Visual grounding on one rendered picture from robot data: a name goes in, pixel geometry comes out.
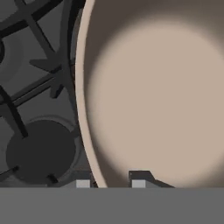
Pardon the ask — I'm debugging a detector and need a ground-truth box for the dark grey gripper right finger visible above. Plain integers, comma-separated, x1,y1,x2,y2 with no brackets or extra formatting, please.
128,170,176,189

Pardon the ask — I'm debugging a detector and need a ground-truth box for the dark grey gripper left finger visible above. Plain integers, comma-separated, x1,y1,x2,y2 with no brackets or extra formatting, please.
48,170,98,189

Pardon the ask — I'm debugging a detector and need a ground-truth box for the beige pot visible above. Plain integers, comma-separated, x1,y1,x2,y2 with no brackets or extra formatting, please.
74,0,224,189

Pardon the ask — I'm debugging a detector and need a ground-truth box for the dark grey gas hob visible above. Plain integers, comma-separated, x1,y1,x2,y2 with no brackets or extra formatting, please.
0,0,102,189

